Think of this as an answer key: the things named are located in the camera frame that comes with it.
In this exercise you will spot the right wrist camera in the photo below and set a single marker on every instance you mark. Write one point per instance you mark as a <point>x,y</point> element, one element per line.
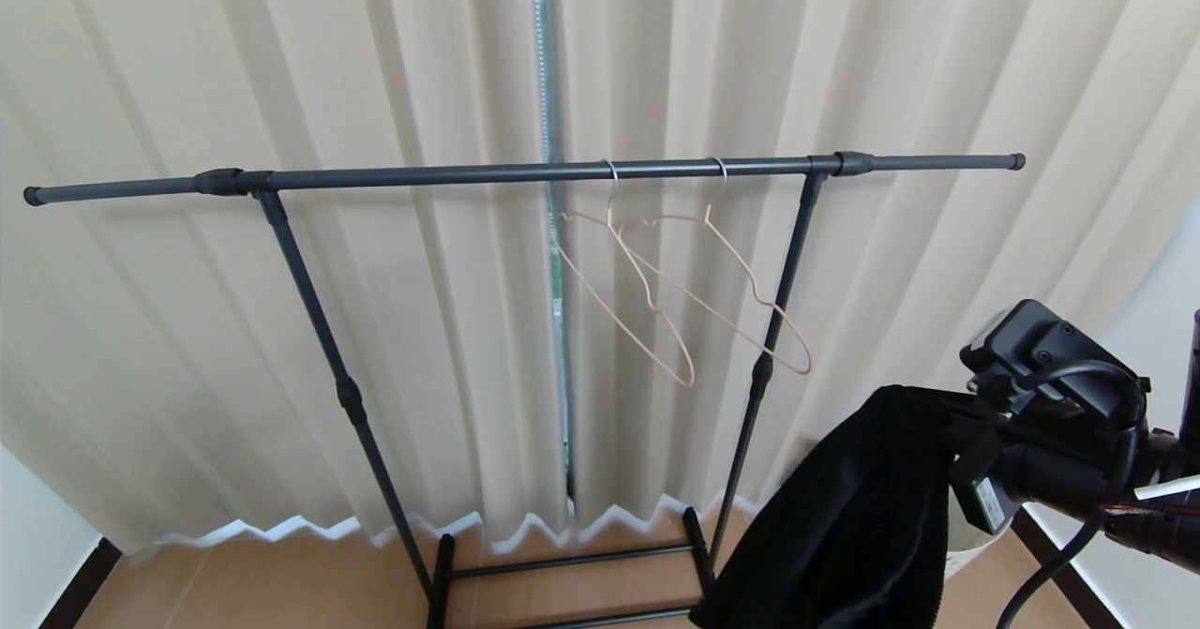
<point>1041,348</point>

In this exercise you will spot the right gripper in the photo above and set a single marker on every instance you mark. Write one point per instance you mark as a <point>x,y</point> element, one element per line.
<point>1059,474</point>

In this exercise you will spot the white laundry basket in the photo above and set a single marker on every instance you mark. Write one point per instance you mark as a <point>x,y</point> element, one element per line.
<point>970,545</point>

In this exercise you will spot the beige curtain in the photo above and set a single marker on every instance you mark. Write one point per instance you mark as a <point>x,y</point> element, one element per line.
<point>187,67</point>

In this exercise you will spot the black clothes rack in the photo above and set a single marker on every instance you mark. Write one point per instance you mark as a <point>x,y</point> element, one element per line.
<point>469,175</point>

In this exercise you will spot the pink clothes hanger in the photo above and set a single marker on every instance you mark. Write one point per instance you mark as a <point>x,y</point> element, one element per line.
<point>693,371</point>
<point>810,359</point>

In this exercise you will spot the black garment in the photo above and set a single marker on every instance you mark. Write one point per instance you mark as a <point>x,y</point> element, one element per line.
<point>844,516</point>

